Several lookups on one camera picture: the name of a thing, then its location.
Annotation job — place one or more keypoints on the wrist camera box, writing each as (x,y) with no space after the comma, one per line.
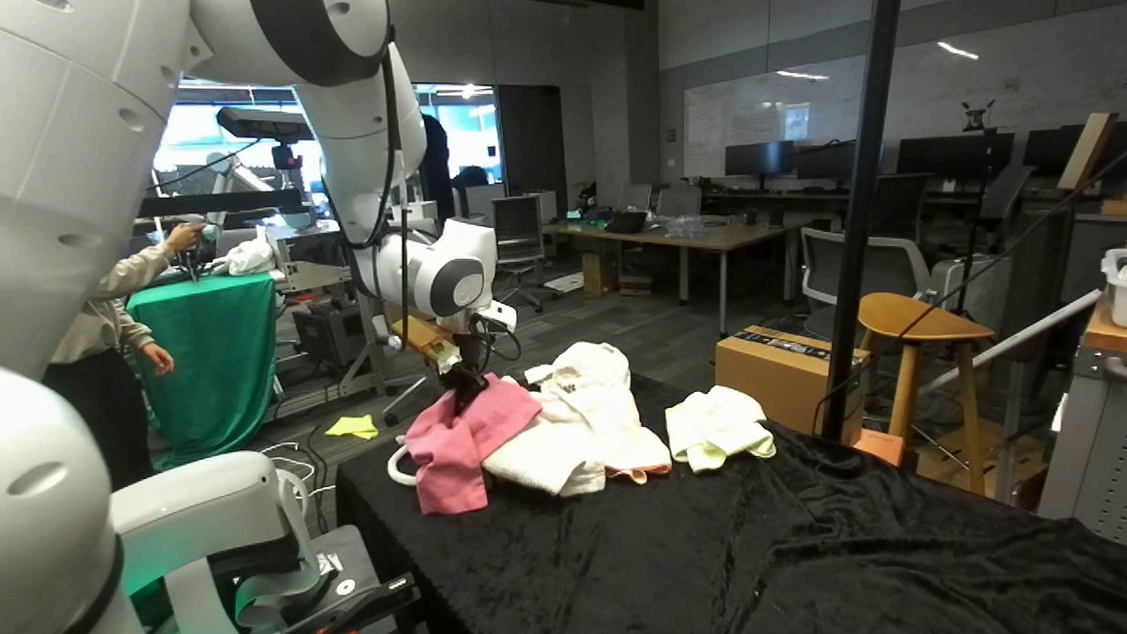
(425,340)

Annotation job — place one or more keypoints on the wooden stool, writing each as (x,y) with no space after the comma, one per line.
(926,320)

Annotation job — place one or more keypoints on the green table cloth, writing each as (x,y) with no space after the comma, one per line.
(215,354)

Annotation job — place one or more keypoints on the black camera bar on stand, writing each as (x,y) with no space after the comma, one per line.
(264,124)

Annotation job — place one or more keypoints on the cream terry towel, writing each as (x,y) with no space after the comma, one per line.
(591,370)

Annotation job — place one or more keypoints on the pink cloth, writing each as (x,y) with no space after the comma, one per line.
(458,452)

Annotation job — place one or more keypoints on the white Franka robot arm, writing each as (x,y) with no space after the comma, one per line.
(46,295)

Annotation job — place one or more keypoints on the pale green cloth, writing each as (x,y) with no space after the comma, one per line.
(715,425)

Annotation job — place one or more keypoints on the long office desk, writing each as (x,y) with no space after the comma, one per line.
(671,239)

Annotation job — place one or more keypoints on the black computer monitor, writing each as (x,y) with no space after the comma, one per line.
(763,159)
(952,155)

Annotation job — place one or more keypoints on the black vertical pole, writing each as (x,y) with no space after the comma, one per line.
(852,234)

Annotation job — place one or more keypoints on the long cardboard box black tape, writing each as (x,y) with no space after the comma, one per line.
(777,370)

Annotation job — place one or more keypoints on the black velvet table cover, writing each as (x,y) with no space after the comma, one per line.
(707,550)

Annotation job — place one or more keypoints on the person in beige shirt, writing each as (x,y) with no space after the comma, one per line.
(110,303)

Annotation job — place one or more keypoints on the small yellow rag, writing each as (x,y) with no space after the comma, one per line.
(352,429)

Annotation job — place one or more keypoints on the silver tripod pole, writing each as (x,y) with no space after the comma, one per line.
(1034,333)

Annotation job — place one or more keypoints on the grey office chair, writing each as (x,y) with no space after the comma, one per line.
(876,267)

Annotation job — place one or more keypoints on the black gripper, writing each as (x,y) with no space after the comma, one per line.
(476,350)

